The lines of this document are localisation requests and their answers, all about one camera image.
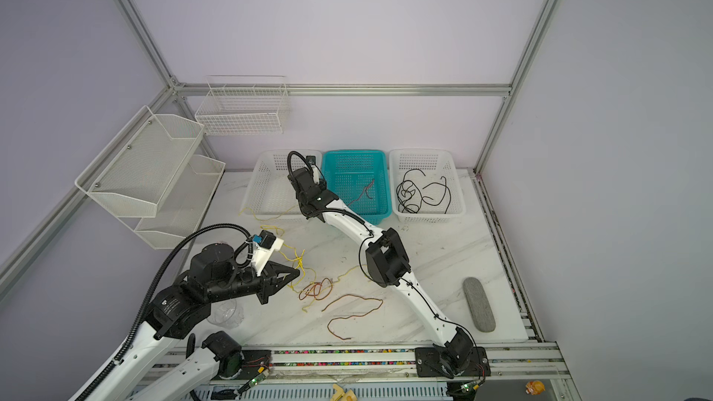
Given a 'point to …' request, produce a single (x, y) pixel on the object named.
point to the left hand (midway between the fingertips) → (294, 275)
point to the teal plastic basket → (359, 178)
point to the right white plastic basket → (434, 163)
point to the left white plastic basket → (269, 190)
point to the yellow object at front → (341, 395)
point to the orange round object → (535, 387)
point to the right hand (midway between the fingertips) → (306, 179)
